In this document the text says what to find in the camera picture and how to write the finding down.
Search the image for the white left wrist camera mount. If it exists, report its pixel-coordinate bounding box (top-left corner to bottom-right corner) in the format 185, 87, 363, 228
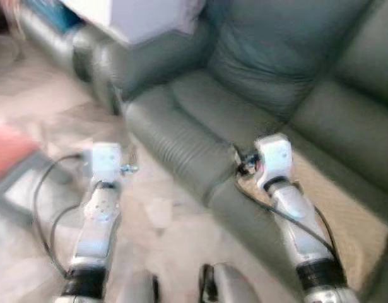
90, 143, 124, 185

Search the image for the white box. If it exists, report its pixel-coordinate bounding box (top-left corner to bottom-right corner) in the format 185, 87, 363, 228
60, 0, 208, 47

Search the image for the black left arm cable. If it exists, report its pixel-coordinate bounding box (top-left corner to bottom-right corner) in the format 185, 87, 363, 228
32, 153, 88, 278

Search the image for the grey floor mat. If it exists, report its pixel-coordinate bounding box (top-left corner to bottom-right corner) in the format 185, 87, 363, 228
0, 151, 78, 225

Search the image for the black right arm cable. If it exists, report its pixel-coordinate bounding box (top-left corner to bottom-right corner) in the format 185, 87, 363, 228
234, 175, 341, 261

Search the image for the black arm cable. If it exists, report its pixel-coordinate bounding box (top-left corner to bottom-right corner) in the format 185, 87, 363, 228
234, 175, 341, 261
32, 153, 88, 278

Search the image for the red flat object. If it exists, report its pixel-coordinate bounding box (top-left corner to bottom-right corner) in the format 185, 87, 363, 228
0, 123, 38, 184

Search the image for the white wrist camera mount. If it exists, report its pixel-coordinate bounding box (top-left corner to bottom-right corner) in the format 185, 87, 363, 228
253, 134, 293, 190
90, 143, 124, 185

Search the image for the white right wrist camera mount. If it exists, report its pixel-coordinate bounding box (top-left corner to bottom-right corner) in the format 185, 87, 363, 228
253, 134, 293, 190

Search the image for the grey green leather sofa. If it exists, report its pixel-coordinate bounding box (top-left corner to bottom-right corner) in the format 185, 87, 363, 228
17, 0, 388, 303

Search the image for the blue item on sofa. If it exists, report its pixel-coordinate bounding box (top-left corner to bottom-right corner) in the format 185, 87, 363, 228
26, 0, 85, 33

